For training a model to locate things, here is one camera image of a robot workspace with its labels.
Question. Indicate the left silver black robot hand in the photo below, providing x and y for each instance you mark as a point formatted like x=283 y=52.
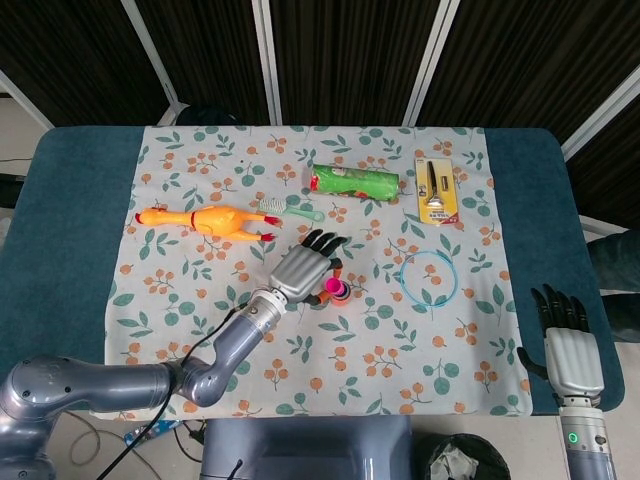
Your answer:
x=297 y=272

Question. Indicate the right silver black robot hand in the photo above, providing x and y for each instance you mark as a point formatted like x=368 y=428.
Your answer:
x=575 y=362

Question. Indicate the pink plastic cup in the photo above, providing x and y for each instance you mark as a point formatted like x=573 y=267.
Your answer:
x=332 y=286

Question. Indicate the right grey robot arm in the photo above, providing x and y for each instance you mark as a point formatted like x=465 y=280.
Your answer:
x=587 y=450

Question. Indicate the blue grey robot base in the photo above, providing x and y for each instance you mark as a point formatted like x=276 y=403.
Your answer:
x=305 y=445

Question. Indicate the orange plastic cup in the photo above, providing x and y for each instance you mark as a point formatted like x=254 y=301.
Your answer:
x=345 y=301

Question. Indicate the dark teal fabric object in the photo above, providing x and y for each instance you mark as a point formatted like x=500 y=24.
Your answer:
x=625 y=320

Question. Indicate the yellow rubber chicken toy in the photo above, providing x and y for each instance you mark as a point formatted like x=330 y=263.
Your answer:
x=215 y=220

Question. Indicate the green cylindrical can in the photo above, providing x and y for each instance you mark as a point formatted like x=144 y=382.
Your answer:
x=355 y=182

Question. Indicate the white metal rack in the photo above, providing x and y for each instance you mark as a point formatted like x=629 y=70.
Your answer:
x=602 y=224

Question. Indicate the black trash bin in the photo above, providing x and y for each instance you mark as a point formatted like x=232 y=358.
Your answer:
x=465 y=460

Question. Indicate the floral print tablecloth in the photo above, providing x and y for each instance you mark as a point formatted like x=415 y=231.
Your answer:
x=425 y=360

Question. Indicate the razor on yellow card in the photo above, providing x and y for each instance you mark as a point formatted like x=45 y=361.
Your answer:
x=438 y=212

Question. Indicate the black bag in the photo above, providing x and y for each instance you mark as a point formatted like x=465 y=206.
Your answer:
x=207 y=117

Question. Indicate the dark slatted partition panel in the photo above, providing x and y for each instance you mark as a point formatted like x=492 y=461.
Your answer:
x=525 y=60
x=210 y=50
x=345 y=55
x=75 y=50

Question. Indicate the blue printed packet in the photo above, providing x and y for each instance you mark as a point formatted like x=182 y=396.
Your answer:
x=142 y=434

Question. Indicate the teal table cover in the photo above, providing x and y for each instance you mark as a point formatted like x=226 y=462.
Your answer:
x=75 y=225

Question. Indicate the white partition frame post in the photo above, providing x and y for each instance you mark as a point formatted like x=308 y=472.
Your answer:
x=152 y=55
x=430 y=60
x=600 y=115
x=25 y=100
x=266 y=60

